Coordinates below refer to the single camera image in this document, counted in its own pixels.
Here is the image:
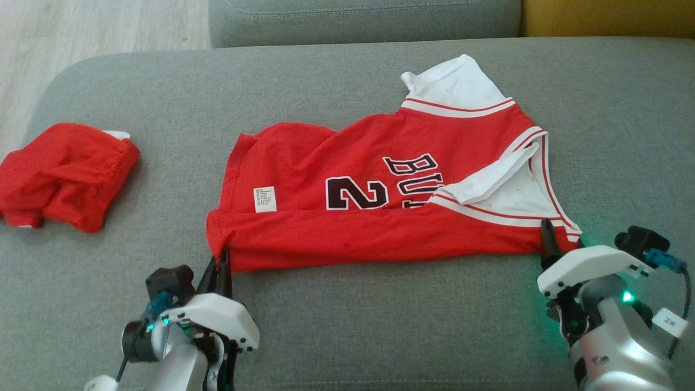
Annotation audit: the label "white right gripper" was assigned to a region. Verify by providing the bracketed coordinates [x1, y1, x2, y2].
[536, 217, 655, 343]

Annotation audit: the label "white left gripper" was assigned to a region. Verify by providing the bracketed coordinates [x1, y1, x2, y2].
[160, 247, 260, 383]

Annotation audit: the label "red white basketball jersey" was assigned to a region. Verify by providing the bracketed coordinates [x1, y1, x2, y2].
[206, 54, 583, 272]

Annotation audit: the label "red shorts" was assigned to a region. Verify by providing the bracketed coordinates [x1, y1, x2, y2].
[0, 123, 141, 233]

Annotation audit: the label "grey fabric sofa chaise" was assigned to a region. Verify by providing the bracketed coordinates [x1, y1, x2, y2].
[0, 37, 695, 391]

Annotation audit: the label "large yellow sofa back cushion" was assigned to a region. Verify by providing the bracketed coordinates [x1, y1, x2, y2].
[520, 0, 695, 39]

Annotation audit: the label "wide grey sofa seat cushion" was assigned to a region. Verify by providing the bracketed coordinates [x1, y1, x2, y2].
[209, 0, 522, 48]

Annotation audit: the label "left black cable blue plug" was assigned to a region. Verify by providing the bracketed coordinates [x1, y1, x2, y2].
[117, 292, 174, 383]

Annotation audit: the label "black cable blue plug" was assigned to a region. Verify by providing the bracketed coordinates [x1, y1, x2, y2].
[645, 249, 693, 359]
[117, 292, 174, 383]

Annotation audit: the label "right black cable blue plug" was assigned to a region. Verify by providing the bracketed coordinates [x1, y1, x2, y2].
[645, 249, 693, 359]

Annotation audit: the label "white cable label tag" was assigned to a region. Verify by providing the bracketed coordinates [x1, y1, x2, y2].
[652, 308, 689, 338]
[83, 375, 117, 391]

